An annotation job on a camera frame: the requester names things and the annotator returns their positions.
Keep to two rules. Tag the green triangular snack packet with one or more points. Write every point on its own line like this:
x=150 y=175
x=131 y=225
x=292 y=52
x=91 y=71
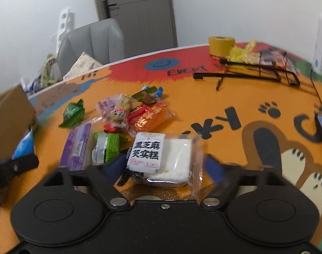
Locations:
x=73 y=113

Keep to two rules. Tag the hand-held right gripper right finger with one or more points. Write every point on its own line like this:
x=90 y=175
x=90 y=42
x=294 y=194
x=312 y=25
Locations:
x=210 y=165

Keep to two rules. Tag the blue green candy wrapper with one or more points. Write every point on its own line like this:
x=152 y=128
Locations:
x=147 y=95

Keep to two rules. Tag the white sesame cake packet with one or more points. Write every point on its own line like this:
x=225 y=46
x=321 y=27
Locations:
x=161 y=156

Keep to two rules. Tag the clear nut snack packet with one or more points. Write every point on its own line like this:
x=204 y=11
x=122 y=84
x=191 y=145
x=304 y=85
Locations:
x=119 y=115

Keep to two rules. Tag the white perforated rack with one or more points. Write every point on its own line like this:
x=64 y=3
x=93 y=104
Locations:
x=63 y=23

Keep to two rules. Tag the blue snack packet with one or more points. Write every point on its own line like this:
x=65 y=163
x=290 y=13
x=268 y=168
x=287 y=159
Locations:
x=24 y=144

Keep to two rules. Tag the green foil snack packet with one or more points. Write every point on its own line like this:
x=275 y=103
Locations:
x=108 y=148

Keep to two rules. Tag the beige patterned cloth bag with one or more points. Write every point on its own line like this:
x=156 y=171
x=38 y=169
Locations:
x=82 y=66

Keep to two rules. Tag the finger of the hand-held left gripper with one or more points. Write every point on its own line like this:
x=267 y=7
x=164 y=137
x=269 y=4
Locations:
x=15 y=167

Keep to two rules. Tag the red candy packet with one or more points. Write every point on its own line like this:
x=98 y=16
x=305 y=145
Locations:
x=135 y=112

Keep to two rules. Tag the grey upholstered chair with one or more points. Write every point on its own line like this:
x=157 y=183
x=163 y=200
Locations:
x=97 y=39

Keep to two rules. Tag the brown cardboard box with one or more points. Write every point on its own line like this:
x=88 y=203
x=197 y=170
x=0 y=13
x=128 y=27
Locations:
x=9 y=116

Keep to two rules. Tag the dark snack packet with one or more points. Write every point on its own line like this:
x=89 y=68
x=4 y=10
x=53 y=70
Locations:
x=129 y=177

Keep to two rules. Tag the colourful printed packet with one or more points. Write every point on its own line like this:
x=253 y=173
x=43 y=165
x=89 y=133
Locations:
x=277 y=57

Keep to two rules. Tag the yellow tape roll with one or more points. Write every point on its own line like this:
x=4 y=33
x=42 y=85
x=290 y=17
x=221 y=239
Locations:
x=221 y=45

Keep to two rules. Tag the long purple snack packet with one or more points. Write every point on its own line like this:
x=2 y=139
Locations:
x=77 y=145

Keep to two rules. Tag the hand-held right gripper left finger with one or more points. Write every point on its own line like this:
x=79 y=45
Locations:
x=114 y=168

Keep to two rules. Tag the grey door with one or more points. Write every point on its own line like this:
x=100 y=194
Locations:
x=139 y=13

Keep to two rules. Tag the floral fabric bag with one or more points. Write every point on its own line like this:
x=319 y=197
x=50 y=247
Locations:
x=49 y=68

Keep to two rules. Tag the small red snack wrapper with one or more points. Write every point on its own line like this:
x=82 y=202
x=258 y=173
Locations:
x=111 y=128

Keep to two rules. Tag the yellow plastic wrapper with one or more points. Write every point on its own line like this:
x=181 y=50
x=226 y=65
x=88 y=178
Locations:
x=241 y=51

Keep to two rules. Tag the orange flower-print snack packet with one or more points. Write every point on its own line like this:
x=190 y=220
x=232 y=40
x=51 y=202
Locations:
x=153 y=116

